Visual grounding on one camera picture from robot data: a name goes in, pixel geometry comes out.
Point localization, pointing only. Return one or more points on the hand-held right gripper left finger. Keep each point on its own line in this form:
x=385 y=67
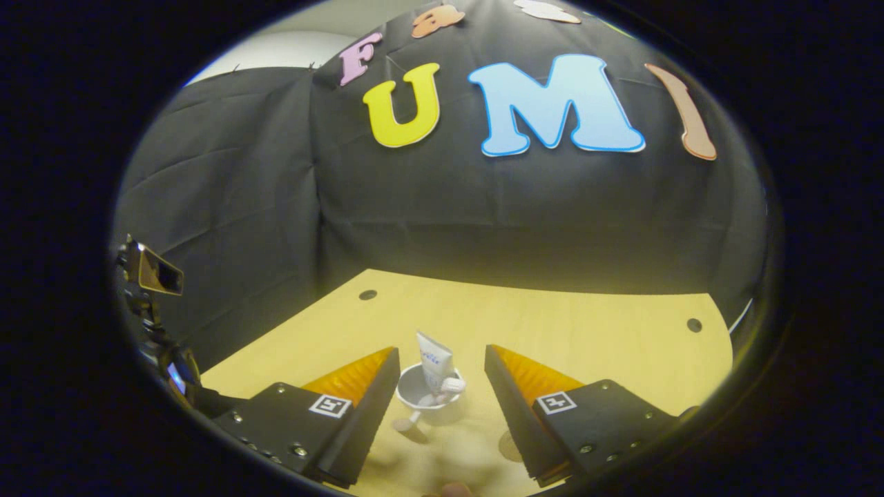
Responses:
x=290 y=431

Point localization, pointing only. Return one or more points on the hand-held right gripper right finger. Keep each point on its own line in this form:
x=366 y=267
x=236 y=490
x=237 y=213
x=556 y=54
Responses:
x=608 y=424

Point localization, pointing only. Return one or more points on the round wooden coaster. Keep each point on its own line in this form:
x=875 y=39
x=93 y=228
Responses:
x=510 y=449

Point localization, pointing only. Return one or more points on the white toothpaste tube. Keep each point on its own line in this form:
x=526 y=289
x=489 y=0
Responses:
x=435 y=359

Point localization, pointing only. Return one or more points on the light wooden desktop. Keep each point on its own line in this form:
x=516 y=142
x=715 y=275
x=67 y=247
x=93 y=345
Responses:
x=608 y=345

